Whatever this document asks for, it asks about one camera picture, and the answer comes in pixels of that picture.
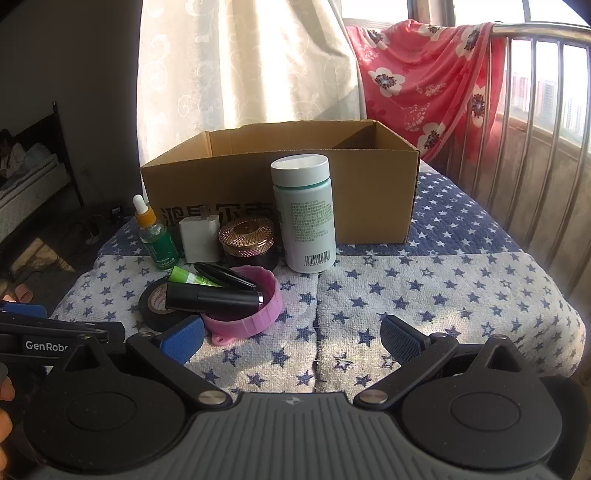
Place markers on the pink plastic lid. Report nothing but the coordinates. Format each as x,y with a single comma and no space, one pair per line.
258,318

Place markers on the white and teal pill bottle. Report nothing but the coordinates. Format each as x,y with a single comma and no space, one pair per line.
302,217

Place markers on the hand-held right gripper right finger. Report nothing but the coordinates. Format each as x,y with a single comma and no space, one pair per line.
401,341

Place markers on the metal railing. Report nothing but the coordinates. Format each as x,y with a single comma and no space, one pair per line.
549,138

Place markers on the brown cardboard box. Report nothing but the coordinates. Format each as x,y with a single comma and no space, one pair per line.
369,194

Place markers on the black tape roll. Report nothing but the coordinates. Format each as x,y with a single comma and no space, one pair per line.
152,314

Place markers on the white charger plug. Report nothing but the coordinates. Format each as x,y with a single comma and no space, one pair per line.
198,240

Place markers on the black lipstick tube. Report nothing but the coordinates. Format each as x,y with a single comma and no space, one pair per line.
207,297

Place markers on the black framed bed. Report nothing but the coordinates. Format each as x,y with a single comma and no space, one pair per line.
37,184

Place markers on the green dropper bottle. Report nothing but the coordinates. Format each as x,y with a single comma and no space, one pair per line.
159,244

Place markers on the pink floral cloth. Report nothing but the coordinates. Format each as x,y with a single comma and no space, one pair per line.
415,78

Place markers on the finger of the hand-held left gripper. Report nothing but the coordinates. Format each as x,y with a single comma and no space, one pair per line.
16,308
69,326

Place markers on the person's left hand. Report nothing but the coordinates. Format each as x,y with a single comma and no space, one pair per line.
4,429

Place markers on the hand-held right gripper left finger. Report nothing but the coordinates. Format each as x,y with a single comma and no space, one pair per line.
182,341

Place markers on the glossy black oval case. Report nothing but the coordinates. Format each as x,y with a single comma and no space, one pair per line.
226,277

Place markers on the cream patterned curtain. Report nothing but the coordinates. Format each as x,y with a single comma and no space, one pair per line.
240,69

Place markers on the pink slipper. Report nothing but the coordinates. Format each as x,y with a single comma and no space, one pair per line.
24,293

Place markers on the small green tube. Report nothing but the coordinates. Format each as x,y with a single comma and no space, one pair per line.
182,276

